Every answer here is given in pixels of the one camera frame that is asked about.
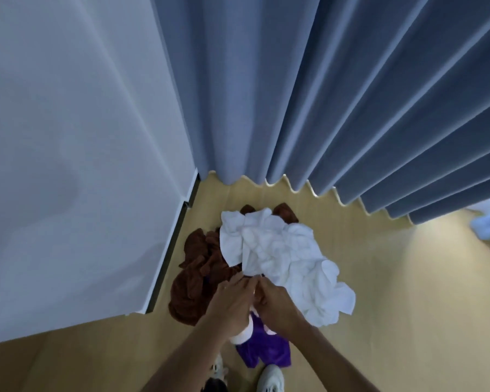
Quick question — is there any blue pleated curtain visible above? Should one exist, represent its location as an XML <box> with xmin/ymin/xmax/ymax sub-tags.
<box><xmin>150</xmin><ymin>0</ymin><xmax>490</xmax><ymax>226</ymax></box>

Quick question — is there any person's left forearm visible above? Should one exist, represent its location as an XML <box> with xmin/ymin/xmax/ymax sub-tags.
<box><xmin>141</xmin><ymin>327</ymin><xmax>234</xmax><ymax>392</ymax></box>

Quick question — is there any white towel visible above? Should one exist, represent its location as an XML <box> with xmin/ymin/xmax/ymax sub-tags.
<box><xmin>220</xmin><ymin>207</ymin><xmax>357</xmax><ymax>328</ymax></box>

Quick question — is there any person's left white shoe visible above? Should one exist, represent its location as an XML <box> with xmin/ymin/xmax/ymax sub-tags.
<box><xmin>209</xmin><ymin>354</ymin><xmax>229</xmax><ymax>392</ymax></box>

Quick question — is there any person's right hand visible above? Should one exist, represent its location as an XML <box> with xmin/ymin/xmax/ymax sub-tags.
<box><xmin>253</xmin><ymin>277</ymin><xmax>308</xmax><ymax>338</ymax></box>

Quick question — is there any person's white shoe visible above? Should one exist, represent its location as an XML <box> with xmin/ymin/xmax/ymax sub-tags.
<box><xmin>209</xmin><ymin>354</ymin><xmax>229</xmax><ymax>392</ymax></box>
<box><xmin>259</xmin><ymin>365</ymin><xmax>285</xmax><ymax>392</ymax></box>

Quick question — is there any person's right white shoe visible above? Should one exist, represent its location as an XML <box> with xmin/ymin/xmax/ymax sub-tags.
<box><xmin>259</xmin><ymin>365</ymin><xmax>285</xmax><ymax>392</ymax></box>

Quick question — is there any person's right forearm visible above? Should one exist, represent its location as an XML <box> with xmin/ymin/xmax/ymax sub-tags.
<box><xmin>284</xmin><ymin>322</ymin><xmax>379</xmax><ymax>392</ymax></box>

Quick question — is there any brown towel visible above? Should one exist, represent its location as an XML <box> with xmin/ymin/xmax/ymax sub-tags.
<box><xmin>168</xmin><ymin>203</ymin><xmax>299</xmax><ymax>326</ymax></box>

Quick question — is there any person's left hand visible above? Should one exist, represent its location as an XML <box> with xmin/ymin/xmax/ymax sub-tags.
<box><xmin>205</xmin><ymin>272</ymin><xmax>259</xmax><ymax>344</ymax></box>

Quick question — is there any purple cloth with white trim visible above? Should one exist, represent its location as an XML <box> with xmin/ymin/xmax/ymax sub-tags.
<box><xmin>232</xmin><ymin>309</ymin><xmax>291</xmax><ymax>369</ymax></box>

